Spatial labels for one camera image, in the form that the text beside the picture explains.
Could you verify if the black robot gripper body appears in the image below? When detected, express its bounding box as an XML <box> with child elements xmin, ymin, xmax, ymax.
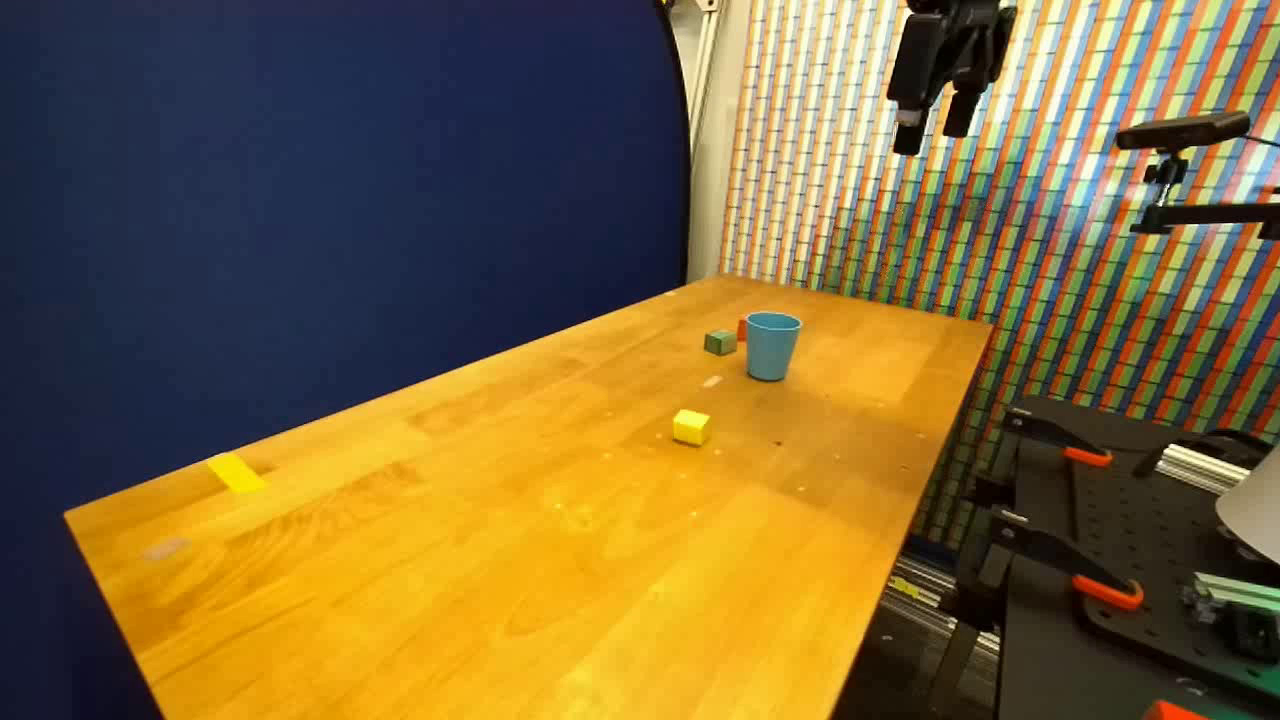
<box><xmin>905</xmin><ymin>0</ymin><xmax>1022</xmax><ymax>87</ymax></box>

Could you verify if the yellow block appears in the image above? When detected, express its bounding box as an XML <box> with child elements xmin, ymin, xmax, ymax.
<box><xmin>667</xmin><ymin>404</ymin><xmax>717</xmax><ymax>453</ymax></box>

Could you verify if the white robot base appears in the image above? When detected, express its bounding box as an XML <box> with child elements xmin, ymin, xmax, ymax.
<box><xmin>1212</xmin><ymin>443</ymin><xmax>1280</xmax><ymax>567</ymax></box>

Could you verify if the blue cup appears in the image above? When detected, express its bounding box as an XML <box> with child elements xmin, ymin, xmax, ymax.
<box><xmin>741</xmin><ymin>310</ymin><xmax>809</xmax><ymax>389</ymax></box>

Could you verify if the black perforated mounting board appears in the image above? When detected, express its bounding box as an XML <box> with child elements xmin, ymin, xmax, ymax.
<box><xmin>993</xmin><ymin>395</ymin><xmax>1280</xmax><ymax>720</ymax></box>

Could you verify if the blue backdrop screen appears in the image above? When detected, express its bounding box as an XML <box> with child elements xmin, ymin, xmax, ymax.
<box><xmin>0</xmin><ymin>0</ymin><xmax>692</xmax><ymax>720</ymax></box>

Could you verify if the black camera on stand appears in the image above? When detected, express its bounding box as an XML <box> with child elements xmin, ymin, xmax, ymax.
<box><xmin>1111</xmin><ymin>108</ymin><xmax>1256</xmax><ymax>151</ymax></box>

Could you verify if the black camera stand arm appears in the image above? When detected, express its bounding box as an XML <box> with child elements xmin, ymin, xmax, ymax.
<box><xmin>1130</xmin><ymin>150</ymin><xmax>1280</xmax><ymax>245</ymax></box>

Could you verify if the silver aluminium rail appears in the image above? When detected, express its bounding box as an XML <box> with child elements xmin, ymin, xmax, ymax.
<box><xmin>1152</xmin><ymin>440</ymin><xmax>1256</xmax><ymax>498</ymax></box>

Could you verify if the green metal bracket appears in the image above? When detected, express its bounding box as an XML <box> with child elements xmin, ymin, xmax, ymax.
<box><xmin>1183</xmin><ymin>567</ymin><xmax>1280</xmax><ymax>635</ymax></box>

